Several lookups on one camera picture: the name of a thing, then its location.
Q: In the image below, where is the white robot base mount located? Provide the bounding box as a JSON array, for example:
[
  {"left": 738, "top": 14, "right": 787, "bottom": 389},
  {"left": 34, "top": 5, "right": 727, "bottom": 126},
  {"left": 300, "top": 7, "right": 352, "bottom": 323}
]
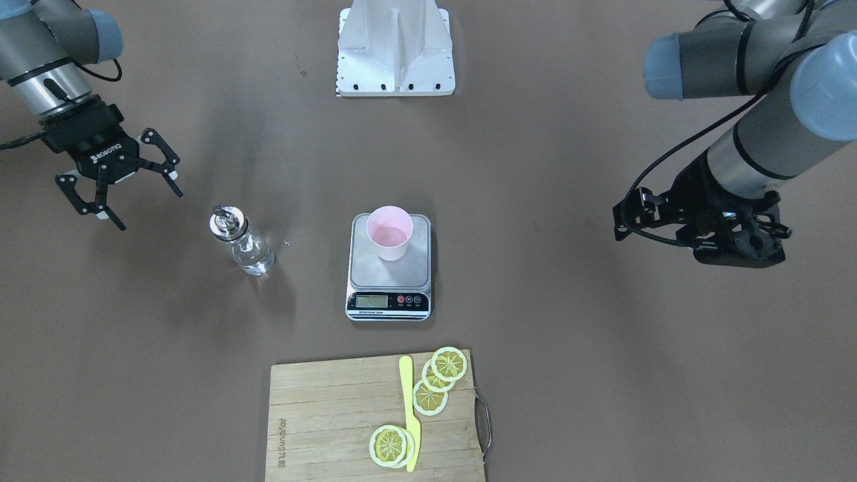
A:
[{"left": 335, "top": 1, "right": 456, "bottom": 97}]

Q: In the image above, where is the lemon slice upper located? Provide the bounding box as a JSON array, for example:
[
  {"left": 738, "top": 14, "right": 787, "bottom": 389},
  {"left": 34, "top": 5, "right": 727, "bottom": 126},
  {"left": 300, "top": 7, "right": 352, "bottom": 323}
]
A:
[{"left": 412, "top": 381, "right": 448, "bottom": 417}]

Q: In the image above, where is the wooden cutting board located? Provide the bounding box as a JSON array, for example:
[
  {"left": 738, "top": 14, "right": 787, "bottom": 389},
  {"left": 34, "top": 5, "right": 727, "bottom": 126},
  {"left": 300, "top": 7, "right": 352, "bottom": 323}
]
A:
[{"left": 265, "top": 355, "right": 491, "bottom": 481}]

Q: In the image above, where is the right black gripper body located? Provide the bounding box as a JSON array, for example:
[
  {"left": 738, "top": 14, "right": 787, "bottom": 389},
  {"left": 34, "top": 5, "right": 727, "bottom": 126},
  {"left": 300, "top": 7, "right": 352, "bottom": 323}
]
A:
[{"left": 40, "top": 100, "right": 141, "bottom": 184}]

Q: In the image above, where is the silver digital kitchen scale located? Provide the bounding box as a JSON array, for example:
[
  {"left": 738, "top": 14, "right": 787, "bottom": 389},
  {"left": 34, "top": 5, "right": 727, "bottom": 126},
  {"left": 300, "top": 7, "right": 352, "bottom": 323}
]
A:
[{"left": 345, "top": 213, "right": 433, "bottom": 321}]

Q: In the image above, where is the lemon slice by knife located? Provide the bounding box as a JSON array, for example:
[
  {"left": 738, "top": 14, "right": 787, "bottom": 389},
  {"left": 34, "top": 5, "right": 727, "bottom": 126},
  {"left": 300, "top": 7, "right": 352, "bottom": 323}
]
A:
[{"left": 368, "top": 424, "right": 416, "bottom": 469}]

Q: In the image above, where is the lemon slice front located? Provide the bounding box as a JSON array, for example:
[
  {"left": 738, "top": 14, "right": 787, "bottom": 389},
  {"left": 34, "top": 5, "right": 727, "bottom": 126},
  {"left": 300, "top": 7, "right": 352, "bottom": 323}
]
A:
[{"left": 429, "top": 347, "right": 468, "bottom": 382}]

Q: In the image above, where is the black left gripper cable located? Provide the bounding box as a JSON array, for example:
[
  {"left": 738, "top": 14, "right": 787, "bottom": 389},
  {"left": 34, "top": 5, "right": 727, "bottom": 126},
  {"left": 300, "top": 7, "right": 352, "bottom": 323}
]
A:
[{"left": 619, "top": 40, "right": 824, "bottom": 247}]

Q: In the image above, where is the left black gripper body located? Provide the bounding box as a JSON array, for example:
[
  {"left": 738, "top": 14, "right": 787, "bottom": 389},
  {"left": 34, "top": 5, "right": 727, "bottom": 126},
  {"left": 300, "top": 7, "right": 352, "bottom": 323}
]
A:
[{"left": 670, "top": 152, "right": 791, "bottom": 268}]

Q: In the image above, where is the lemon slice middle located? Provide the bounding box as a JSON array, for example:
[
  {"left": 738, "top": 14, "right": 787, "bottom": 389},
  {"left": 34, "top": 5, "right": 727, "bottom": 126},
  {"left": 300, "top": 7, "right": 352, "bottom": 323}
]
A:
[{"left": 420, "top": 360, "right": 455, "bottom": 393}]

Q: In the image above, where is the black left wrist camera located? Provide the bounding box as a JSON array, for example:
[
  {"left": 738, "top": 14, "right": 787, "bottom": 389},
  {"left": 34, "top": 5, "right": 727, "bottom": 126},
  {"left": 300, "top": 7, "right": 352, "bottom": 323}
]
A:
[{"left": 613, "top": 188, "right": 688, "bottom": 241}]

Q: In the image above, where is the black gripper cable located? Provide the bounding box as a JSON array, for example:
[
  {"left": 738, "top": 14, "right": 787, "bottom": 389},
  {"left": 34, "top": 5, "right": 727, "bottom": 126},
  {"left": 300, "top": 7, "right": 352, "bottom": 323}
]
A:
[
  {"left": 0, "top": 57, "right": 125, "bottom": 151},
  {"left": 619, "top": 40, "right": 824, "bottom": 247}
]

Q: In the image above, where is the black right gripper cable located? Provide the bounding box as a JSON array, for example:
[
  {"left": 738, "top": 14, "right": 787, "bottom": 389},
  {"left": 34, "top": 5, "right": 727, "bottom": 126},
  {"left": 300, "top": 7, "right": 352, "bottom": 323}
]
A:
[{"left": 0, "top": 57, "right": 125, "bottom": 151}]

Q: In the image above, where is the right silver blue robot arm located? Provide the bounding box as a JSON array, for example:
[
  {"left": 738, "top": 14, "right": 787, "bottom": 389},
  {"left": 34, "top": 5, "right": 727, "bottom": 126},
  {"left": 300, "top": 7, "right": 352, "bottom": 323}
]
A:
[{"left": 1, "top": 1, "right": 183, "bottom": 230}]

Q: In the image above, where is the glass sauce bottle metal spout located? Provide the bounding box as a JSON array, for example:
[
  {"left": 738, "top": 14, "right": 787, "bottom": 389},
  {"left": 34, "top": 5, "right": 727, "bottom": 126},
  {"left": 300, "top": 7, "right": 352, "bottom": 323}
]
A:
[{"left": 209, "top": 205, "right": 276, "bottom": 276}]

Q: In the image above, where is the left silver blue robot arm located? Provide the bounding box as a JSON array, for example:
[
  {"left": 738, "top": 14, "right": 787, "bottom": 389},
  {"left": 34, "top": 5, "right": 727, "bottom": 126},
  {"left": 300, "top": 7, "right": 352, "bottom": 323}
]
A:
[{"left": 613, "top": 1, "right": 856, "bottom": 268}]

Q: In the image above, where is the brown table cover sheet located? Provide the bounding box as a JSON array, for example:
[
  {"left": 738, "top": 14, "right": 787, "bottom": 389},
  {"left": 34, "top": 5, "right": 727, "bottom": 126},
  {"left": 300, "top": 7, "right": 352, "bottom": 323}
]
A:
[{"left": 1, "top": 1, "right": 856, "bottom": 481}]

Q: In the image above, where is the pink plastic cup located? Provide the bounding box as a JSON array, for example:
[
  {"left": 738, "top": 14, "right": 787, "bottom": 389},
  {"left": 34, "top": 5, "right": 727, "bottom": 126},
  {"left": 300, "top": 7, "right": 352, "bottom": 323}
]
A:
[{"left": 366, "top": 206, "right": 414, "bottom": 260}]

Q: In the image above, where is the yellow plastic knife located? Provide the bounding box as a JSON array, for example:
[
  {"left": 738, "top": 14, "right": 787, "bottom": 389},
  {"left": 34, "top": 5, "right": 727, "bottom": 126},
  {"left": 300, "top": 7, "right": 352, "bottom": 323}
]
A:
[{"left": 398, "top": 355, "right": 422, "bottom": 473}]

